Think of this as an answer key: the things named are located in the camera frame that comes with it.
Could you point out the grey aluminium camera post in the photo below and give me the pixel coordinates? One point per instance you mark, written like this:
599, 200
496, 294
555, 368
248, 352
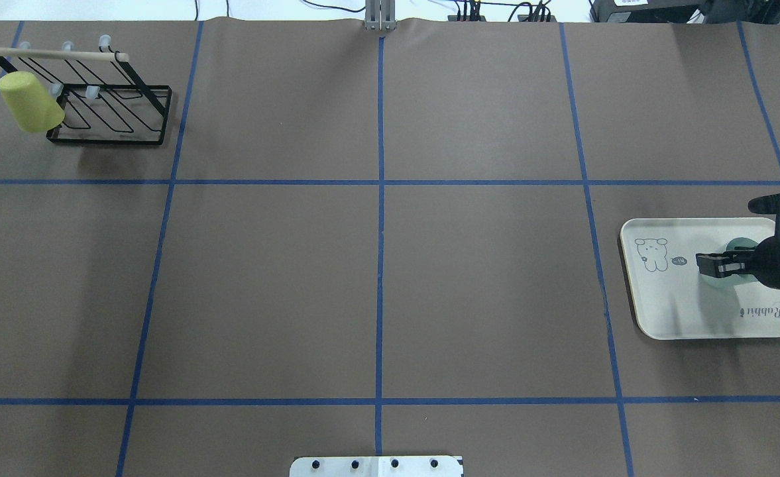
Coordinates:
380, 15

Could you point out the black equipment box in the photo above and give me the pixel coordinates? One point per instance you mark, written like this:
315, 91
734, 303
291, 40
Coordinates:
681, 12

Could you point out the pale green plastic cup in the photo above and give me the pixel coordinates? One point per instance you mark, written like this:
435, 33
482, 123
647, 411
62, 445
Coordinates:
727, 283

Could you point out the black wire cup rack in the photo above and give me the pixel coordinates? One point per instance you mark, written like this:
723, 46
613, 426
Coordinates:
106, 102

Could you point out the yellow-green plastic cup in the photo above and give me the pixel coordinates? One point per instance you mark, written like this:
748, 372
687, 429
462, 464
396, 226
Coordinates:
33, 108

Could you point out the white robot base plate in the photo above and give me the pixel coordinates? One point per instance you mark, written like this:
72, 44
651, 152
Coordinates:
411, 465

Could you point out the cream rabbit print tray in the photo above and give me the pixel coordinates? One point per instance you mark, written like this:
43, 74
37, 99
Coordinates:
672, 300

